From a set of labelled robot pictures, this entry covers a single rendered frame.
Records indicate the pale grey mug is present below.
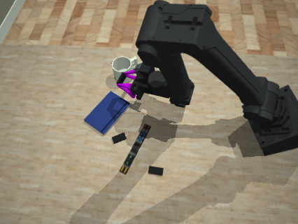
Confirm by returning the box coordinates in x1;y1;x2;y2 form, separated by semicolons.
112;57;138;83

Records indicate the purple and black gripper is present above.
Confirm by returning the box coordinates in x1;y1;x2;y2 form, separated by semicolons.
117;70;145;100

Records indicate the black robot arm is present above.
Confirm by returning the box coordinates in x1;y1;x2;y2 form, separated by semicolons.
134;0;292;135

